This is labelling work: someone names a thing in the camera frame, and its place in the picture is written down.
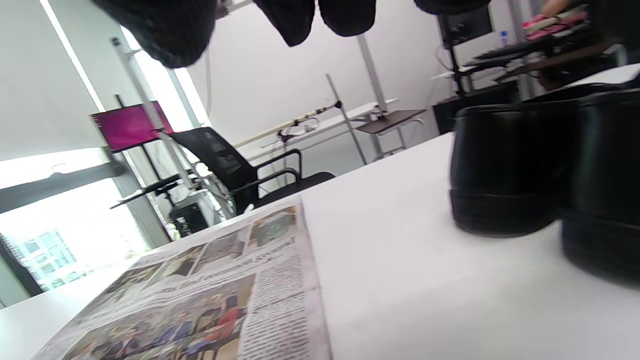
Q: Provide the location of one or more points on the white metal frame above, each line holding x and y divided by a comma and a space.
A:
345, 120

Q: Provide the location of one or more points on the long white table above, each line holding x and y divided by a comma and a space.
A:
320, 125

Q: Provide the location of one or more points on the black leather loafer shoe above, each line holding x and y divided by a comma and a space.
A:
605, 200
510, 165

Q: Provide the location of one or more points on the black cabinet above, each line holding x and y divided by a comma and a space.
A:
475, 107

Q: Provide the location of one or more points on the black office chair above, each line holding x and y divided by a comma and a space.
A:
225, 160

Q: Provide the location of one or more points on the dark office desk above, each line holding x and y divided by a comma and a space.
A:
550, 57

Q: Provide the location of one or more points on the magenta screen monitor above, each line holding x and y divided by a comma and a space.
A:
127, 127

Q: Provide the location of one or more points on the person's right hand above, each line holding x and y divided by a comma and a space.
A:
170, 30

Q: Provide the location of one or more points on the printed newspaper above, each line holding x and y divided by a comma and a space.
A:
225, 300

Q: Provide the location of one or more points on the black monitor stand shelf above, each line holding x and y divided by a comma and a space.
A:
150, 189

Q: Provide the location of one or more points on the black computer tower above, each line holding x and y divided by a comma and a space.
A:
189, 220

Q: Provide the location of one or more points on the brown top side table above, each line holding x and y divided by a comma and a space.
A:
390, 120

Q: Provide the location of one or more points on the white metal pole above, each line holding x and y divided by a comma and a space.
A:
372, 75

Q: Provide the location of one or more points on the black monitor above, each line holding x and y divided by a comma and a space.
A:
465, 25

